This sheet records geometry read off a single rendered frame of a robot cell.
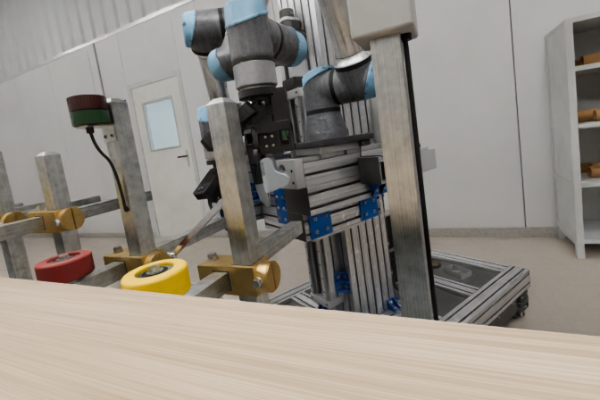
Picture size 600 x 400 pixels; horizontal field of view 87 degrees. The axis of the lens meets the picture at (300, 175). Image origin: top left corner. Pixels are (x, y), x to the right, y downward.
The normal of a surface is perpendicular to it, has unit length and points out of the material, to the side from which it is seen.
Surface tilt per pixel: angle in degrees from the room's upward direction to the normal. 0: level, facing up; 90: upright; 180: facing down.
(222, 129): 90
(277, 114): 90
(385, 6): 90
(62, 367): 0
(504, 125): 90
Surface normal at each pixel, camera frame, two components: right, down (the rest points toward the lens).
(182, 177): -0.42, 0.15
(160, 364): -0.15, -0.98
